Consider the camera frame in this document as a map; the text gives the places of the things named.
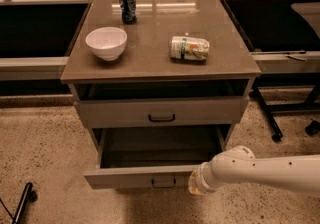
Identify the green white lying can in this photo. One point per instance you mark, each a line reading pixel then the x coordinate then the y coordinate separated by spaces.
pixel 189 48

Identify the black chair base right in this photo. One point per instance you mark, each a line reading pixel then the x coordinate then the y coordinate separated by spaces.
pixel 313 128

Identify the grey drawer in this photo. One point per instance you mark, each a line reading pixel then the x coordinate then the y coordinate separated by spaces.
pixel 161 112
pixel 158 157

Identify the black stand leg left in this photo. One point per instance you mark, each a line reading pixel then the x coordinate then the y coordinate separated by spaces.
pixel 28 196

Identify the white ceramic bowl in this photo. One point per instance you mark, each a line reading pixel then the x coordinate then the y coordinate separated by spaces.
pixel 107 43

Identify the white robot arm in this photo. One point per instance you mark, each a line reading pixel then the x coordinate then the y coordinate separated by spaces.
pixel 300 174

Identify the grey drawer cabinet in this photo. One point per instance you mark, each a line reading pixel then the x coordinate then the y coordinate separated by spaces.
pixel 145 70

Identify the dark blue soda can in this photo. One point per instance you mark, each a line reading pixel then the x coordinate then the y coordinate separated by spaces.
pixel 128 8

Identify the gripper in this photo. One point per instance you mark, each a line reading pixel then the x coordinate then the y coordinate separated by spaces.
pixel 201 178

